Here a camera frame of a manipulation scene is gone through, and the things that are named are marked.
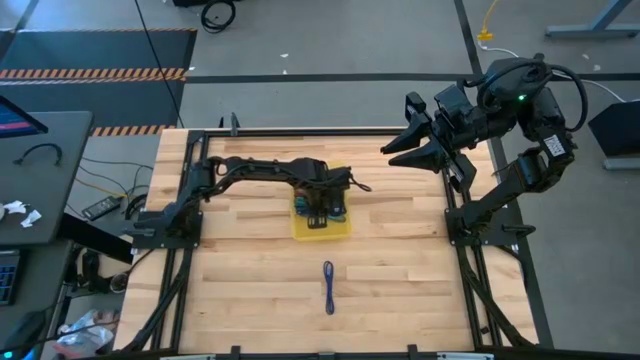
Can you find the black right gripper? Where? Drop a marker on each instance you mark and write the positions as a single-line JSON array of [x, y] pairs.
[[460, 135]]

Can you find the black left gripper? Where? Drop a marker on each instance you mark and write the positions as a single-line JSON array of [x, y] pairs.
[[320, 192]]

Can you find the yellow plastic bin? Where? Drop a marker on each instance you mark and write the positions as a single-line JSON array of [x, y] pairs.
[[320, 236]]

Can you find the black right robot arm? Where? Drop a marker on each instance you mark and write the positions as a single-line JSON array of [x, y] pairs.
[[530, 170]]

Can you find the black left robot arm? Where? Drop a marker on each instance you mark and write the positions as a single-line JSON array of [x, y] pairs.
[[250, 167]]

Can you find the black table clamp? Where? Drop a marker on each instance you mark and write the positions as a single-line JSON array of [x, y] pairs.
[[233, 124]]

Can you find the black floor box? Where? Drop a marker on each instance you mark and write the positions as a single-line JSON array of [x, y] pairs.
[[620, 127]]

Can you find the blue-grey legged workbench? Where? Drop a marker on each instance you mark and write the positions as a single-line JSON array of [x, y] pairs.
[[590, 31]]

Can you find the black power adapter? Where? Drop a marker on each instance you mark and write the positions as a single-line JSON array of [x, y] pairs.
[[102, 207]]

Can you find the black hazard-striped floor mat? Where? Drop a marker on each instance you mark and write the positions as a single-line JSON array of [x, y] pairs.
[[100, 50]]

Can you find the clear plastic bag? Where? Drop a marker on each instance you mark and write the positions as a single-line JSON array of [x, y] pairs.
[[85, 335]]

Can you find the grey side desk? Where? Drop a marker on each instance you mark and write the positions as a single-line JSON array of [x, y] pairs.
[[45, 200]]

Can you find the crumpled white paper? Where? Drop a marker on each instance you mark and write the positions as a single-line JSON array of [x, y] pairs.
[[15, 206], [31, 218]]

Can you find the computer monitor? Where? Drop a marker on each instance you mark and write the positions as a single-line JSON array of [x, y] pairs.
[[15, 120]]

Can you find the black keyboard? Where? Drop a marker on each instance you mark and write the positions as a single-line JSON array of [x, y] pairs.
[[7, 280]]

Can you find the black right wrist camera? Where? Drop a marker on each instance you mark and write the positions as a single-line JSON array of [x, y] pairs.
[[452, 102]]

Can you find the black aluminium table frame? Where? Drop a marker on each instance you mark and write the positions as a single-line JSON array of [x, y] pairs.
[[310, 132]]

